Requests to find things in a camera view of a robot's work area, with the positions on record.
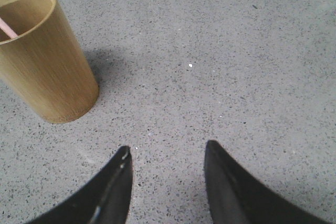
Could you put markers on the bamboo wooden cup holder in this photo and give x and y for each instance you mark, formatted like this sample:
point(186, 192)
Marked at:
point(44, 63)

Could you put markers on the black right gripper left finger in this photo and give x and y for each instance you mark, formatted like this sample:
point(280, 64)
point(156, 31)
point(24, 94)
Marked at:
point(104, 199)

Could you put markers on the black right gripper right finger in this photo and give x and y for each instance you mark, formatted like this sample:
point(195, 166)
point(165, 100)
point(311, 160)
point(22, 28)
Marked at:
point(236, 196)

